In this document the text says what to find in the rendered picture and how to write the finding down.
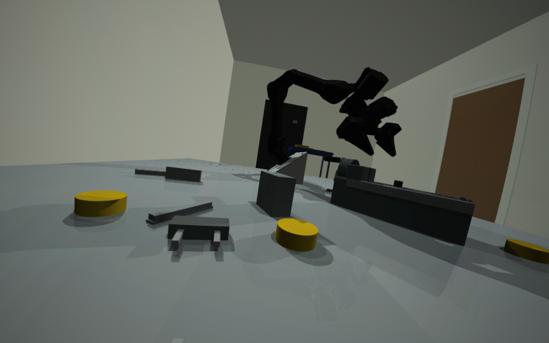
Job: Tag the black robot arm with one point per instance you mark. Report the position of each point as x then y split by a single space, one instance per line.
334 91

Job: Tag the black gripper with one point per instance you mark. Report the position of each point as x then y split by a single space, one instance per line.
354 129

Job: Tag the yellow short cylinder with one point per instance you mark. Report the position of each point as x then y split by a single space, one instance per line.
297 235
100 203
526 250

